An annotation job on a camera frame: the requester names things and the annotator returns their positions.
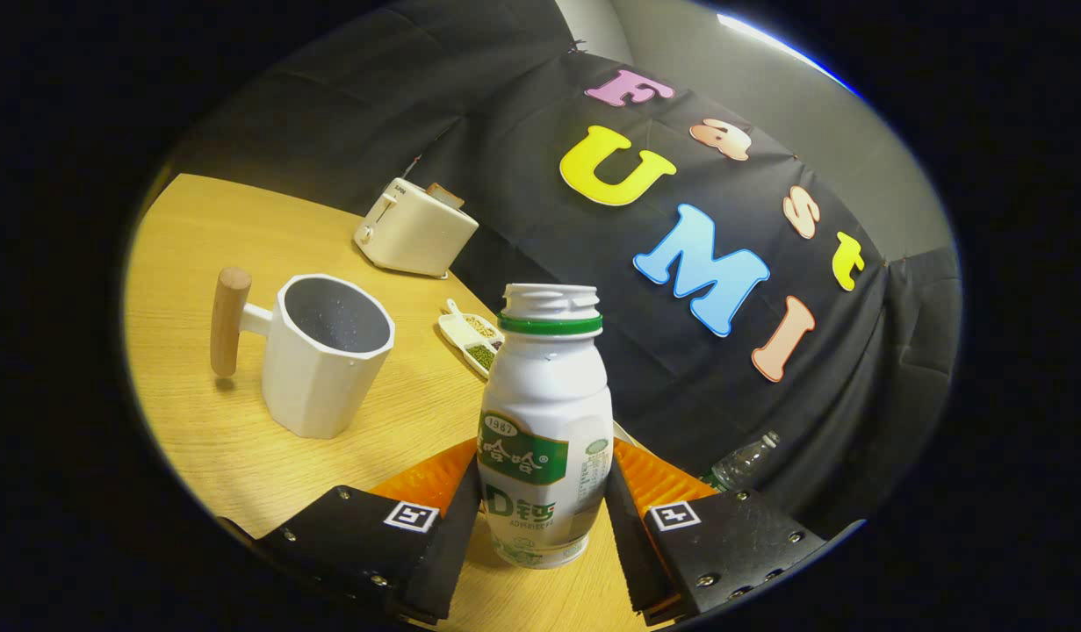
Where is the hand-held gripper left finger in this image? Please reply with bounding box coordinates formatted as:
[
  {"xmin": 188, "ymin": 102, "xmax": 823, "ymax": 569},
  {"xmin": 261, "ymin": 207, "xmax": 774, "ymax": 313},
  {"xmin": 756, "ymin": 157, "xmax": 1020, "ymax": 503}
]
[{"xmin": 220, "ymin": 437, "xmax": 484, "ymax": 626}]

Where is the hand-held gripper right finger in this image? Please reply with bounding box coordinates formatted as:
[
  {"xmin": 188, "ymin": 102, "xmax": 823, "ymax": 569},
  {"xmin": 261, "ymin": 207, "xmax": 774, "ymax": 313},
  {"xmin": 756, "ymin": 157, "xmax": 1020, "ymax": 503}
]
[{"xmin": 603, "ymin": 437, "xmax": 829, "ymax": 626}]

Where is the white juice bottle green label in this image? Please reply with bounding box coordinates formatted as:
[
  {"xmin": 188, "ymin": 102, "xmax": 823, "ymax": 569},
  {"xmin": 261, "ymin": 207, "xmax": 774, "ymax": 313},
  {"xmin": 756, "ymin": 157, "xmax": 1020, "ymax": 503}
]
[{"xmin": 476, "ymin": 283, "xmax": 615, "ymax": 570}]

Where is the white cup with wooden handle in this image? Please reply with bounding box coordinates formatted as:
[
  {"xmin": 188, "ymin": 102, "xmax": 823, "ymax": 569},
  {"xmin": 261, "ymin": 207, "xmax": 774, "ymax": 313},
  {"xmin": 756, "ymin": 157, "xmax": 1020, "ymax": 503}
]
[{"xmin": 210, "ymin": 267, "xmax": 396, "ymax": 440}]

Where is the clear plastic water bottle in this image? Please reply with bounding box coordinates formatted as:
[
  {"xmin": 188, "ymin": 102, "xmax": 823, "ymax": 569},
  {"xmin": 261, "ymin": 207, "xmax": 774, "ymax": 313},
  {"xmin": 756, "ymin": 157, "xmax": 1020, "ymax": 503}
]
[{"xmin": 703, "ymin": 430, "xmax": 781, "ymax": 492}]

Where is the white divided bean dish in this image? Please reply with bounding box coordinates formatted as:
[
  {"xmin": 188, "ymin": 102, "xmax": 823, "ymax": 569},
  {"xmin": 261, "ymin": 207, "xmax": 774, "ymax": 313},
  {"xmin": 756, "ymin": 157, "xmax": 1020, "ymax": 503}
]
[{"xmin": 437, "ymin": 298, "xmax": 506, "ymax": 380}]

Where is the black backdrop cloth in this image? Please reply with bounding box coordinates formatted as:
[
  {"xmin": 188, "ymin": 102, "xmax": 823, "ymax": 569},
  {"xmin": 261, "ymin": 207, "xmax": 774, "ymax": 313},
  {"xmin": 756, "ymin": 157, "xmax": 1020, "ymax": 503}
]
[{"xmin": 167, "ymin": 0, "xmax": 962, "ymax": 536}]

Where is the cream toaster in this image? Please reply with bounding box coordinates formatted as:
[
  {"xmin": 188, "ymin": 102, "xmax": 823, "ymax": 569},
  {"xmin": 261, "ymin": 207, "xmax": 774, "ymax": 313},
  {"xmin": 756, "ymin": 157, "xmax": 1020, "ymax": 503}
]
[{"xmin": 354, "ymin": 177, "xmax": 479, "ymax": 279}]

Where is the wooden table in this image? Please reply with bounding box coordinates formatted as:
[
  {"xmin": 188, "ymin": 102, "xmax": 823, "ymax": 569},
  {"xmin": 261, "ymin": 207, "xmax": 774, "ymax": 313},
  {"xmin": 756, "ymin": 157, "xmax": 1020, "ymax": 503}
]
[{"xmin": 123, "ymin": 173, "xmax": 681, "ymax": 632}]

